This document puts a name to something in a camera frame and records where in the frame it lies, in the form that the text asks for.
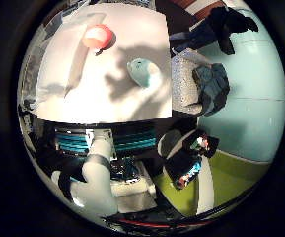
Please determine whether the light teal partition panel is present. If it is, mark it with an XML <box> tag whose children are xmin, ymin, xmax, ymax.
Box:
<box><xmin>196</xmin><ymin>9</ymin><xmax>285</xmax><ymax>164</ymax></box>

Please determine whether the red orange round toy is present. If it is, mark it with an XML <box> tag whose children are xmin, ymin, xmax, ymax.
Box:
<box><xmin>81</xmin><ymin>23</ymin><xmax>115</xmax><ymax>51</ymax></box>

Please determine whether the teal cable bundle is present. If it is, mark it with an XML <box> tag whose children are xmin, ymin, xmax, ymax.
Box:
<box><xmin>54</xmin><ymin>130</ymin><xmax>158</xmax><ymax>154</ymax></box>

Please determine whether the dark blue crumpled cloth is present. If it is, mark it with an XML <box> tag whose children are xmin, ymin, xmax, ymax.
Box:
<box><xmin>191</xmin><ymin>62</ymin><xmax>231</xmax><ymax>117</ymax></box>

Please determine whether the brown wooden door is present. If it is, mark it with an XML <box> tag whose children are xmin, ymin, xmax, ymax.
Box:
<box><xmin>178</xmin><ymin>0</ymin><xmax>229</xmax><ymax>22</ymax></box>

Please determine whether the teal and white plush toy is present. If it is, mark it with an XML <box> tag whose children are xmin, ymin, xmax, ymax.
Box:
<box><xmin>126</xmin><ymin>57</ymin><xmax>165</xmax><ymax>89</ymax></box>

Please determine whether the red cable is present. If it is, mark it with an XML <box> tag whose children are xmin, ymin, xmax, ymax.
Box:
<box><xmin>114</xmin><ymin>216</ymin><xmax>213</xmax><ymax>230</ymax></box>

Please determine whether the gray speckled armchair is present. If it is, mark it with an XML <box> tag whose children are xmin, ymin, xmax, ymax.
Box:
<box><xmin>170</xmin><ymin>48</ymin><xmax>213</xmax><ymax>117</ymax></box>

